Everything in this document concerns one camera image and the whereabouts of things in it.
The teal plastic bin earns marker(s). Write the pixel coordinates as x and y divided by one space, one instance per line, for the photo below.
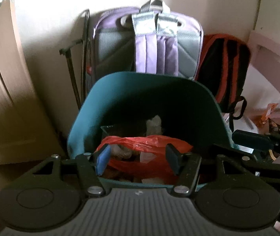
130 95

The orange box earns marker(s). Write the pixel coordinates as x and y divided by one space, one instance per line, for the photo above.
269 113

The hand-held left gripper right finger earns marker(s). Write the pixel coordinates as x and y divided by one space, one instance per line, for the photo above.
174 159

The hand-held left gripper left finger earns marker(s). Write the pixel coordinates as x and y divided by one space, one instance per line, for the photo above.
103 159

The black orange backpack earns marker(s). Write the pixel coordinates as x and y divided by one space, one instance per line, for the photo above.
223 66

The beige panelled door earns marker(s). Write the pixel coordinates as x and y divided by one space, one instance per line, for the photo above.
4 91

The pink wooden chair frame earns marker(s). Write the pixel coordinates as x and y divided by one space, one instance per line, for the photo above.
277 51

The black folded tripod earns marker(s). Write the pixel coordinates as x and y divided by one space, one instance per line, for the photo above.
74 78

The red plastic bag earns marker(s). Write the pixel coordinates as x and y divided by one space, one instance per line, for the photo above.
142 145

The clear plastic wrap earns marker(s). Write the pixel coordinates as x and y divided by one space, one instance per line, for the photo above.
154 124

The purple grey backpack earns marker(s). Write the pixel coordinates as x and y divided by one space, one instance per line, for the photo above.
154 49

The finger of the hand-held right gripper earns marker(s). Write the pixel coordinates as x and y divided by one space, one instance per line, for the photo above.
253 139
265 163

